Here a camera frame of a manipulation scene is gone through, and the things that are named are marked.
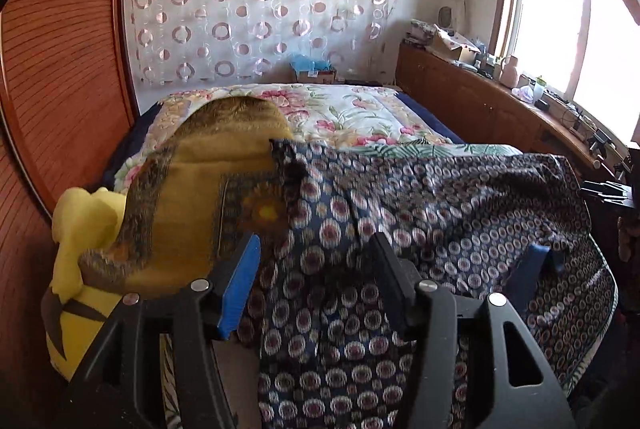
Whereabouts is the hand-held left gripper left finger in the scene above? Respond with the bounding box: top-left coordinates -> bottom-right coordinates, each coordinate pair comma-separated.
70,233 -> 262,429

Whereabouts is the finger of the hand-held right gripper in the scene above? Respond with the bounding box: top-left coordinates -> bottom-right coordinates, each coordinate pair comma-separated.
580,180 -> 627,196
587,192 -> 629,206

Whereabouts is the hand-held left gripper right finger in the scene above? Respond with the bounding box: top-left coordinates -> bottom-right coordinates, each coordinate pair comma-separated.
369,232 -> 577,429

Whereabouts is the navy circle-patterned garment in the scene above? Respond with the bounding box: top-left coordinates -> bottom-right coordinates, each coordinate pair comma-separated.
236,138 -> 622,429

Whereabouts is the person's right hand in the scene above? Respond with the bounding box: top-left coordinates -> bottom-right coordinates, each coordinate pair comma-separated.
617,216 -> 640,263

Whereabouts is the small black tripod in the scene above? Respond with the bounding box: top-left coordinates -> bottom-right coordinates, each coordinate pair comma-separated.
587,131 -> 617,168

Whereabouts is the mustard patterned pillow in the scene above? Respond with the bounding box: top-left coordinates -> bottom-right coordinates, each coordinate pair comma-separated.
79,96 -> 297,301

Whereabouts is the long wooden cabinet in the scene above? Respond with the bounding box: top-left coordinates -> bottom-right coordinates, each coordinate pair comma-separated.
394,41 -> 640,190

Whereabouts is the yellow plush toy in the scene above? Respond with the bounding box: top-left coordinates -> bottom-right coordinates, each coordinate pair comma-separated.
42,186 -> 129,384

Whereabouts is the wooden framed window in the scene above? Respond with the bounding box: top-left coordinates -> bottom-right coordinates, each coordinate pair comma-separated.
489,0 -> 640,146

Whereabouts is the floral bedspread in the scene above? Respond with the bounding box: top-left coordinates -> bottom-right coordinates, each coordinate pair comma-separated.
106,82 -> 524,192

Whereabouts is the open cardboard box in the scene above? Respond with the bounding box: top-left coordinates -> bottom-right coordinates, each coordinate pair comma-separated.
427,26 -> 482,65

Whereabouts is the cardboard box with blue contents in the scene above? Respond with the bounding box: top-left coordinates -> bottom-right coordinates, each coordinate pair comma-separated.
289,53 -> 339,85

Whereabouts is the floral storage box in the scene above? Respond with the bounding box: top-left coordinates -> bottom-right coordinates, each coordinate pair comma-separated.
406,19 -> 436,45

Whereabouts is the wooden slatted wardrobe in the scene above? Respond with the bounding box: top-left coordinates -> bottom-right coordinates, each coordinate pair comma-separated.
0,0 -> 142,415

